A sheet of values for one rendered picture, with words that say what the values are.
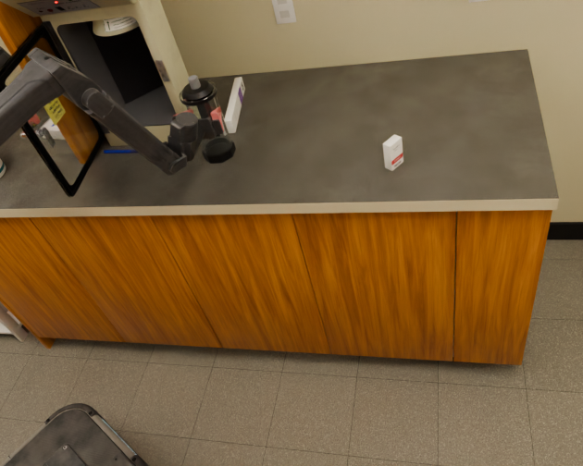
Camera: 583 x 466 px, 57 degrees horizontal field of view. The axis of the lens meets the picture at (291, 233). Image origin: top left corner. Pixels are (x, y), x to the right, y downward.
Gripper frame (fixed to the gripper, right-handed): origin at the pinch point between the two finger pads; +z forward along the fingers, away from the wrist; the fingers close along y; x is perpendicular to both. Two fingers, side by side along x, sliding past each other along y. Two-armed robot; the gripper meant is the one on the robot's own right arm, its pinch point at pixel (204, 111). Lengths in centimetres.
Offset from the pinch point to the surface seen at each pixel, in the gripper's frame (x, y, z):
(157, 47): -17.5, 10.7, 6.9
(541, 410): 110, -100, -31
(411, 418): 110, -56, -37
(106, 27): -24.1, 24.8, 8.9
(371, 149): 15.8, -47.1, -1.1
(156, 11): -24.8, 10.6, 13.7
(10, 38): -29, 48, -2
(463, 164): 16, -72, -9
